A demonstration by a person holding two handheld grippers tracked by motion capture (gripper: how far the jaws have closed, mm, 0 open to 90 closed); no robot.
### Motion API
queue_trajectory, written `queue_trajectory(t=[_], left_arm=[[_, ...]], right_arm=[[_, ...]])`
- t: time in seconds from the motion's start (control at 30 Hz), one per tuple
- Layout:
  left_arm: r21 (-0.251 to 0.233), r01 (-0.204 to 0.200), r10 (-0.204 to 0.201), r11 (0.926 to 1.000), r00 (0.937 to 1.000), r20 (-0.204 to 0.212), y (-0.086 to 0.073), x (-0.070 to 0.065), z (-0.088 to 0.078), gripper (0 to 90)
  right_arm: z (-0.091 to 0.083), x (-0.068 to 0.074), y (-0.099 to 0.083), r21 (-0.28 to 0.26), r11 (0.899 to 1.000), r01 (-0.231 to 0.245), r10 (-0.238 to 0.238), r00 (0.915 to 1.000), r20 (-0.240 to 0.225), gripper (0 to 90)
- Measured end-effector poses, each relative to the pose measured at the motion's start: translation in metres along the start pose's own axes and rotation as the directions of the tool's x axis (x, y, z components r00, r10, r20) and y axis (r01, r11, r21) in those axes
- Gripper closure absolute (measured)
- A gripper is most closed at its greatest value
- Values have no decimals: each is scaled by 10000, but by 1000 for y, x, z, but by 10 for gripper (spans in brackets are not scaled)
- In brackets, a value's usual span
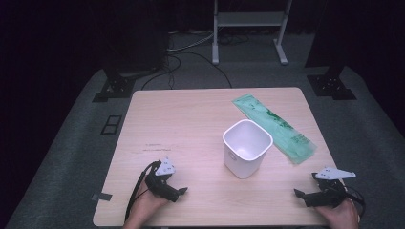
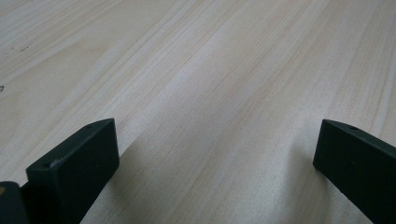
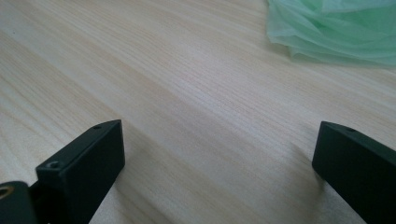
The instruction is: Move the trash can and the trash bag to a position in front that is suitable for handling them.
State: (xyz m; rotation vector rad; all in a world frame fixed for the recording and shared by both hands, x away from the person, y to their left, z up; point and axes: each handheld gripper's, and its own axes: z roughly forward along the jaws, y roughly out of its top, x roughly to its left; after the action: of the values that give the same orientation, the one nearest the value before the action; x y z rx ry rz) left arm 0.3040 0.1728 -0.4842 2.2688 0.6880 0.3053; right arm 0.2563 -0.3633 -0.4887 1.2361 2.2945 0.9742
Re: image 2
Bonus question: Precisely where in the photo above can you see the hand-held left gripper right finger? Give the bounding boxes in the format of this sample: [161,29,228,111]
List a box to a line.
[312,119,396,224]

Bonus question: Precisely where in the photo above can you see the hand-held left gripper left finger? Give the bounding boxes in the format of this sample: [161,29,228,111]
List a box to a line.
[25,118,120,224]

